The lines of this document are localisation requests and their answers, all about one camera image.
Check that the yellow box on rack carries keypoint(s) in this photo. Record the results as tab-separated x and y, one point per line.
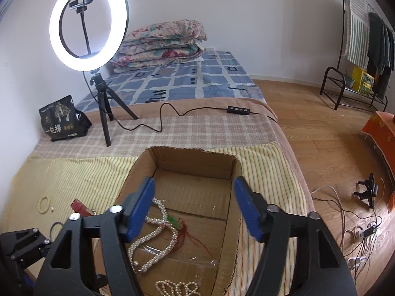
363	82

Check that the red strap wristwatch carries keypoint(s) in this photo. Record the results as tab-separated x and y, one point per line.
82	209

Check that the striped yellow cloth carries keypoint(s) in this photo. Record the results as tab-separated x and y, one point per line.
44	183

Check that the striped hanging cloth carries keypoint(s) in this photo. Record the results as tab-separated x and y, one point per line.
357	32

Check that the white power strip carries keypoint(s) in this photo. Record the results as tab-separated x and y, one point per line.
363	240

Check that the dark hanging clothes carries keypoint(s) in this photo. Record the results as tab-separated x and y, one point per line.
380	54

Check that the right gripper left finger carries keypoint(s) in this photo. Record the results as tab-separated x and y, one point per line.
69	266

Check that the black snack bag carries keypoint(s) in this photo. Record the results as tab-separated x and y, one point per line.
60	120

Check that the black clothes rack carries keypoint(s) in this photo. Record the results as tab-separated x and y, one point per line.
337	81

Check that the folded floral quilt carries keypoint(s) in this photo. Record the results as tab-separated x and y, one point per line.
160	44

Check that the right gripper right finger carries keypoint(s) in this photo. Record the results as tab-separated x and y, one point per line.
320	268

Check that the cardboard box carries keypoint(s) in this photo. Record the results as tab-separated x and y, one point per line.
195	187

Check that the blue patterned bedsheet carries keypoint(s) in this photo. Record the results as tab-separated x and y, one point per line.
218	74

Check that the phone holder clamp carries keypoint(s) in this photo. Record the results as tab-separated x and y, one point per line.
80	8

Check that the blue bangle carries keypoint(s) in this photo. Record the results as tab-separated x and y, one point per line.
54	228

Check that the orange box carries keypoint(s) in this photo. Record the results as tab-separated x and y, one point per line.
380	128

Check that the small black tripod on floor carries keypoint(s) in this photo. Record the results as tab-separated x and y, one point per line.
370	193

